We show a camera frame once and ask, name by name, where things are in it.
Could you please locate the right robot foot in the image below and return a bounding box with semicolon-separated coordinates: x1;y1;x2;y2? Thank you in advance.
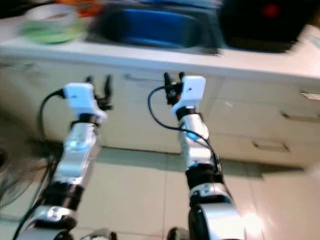
167;227;191;240

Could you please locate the dark wire-cage floor fan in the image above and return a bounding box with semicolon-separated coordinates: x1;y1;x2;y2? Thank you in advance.
0;117;51;208

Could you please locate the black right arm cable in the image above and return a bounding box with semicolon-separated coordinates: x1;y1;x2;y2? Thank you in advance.
147;86;223;171

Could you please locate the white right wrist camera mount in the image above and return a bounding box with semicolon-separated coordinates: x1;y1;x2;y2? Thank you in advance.
175;76;207;116

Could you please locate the stainless steel kitchen sink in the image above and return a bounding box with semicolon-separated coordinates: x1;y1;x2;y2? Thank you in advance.
87;4;224;55

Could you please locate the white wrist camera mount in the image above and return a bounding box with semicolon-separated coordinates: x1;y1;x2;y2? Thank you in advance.
62;82;107;123
175;76;207;116

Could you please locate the white bowl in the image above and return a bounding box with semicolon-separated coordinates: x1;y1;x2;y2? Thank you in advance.
25;4;81;31

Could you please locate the white kitchen cabinet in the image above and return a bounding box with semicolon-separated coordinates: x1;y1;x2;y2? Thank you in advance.
0;47;320;168

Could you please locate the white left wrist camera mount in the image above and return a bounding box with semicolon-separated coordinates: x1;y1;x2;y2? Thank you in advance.
62;82;107;123

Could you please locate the light green plate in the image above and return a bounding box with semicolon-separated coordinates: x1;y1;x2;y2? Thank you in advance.
20;21;87;45

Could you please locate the metal drawer handle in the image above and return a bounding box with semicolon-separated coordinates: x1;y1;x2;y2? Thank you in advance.
300;91;320;101
282;111;318;124
252;140;290;153
2;61;33;71
124;74;166;85

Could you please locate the large black appliance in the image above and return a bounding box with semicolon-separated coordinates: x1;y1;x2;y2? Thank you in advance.
219;0;320;54

